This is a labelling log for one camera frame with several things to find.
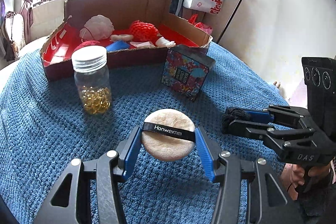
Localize glass jar golden capsules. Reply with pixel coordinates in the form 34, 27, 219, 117
71, 46, 112, 114

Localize black fluffy ball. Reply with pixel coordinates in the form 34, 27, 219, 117
222, 107, 252, 134

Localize white mesh bath pouf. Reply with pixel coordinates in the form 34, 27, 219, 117
79, 15, 114, 41

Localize chair with white cover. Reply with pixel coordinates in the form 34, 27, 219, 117
1, 11, 26, 62

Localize blue knitted blanket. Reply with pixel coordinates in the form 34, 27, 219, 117
1, 43, 286, 223

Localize beige powder puff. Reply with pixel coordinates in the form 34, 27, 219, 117
141, 109, 195, 161

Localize cardboard box red inside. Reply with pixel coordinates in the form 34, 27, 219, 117
40, 0, 212, 81

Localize pink plastic bag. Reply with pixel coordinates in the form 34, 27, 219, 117
188, 14, 213, 35

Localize red yarn ball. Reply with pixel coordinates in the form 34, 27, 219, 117
74, 40, 101, 51

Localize red net doll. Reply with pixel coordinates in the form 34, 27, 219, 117
110, 20, 176, 47

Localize dark patterned square box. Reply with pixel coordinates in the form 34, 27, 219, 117
161, 44, 215, 101

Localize person right hand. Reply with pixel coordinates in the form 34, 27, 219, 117
280, 162, 334, 200

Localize black camera box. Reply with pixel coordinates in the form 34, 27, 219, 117
301, 57, 336, 141

